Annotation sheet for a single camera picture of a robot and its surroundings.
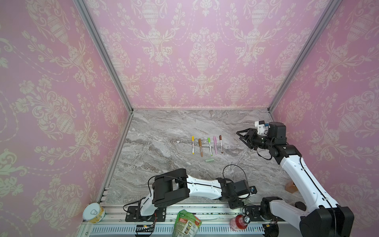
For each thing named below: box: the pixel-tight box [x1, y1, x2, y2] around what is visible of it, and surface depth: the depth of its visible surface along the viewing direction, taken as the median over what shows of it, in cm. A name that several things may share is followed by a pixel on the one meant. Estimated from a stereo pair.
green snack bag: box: [172, 209, 203, 237], surface depth 71 cm
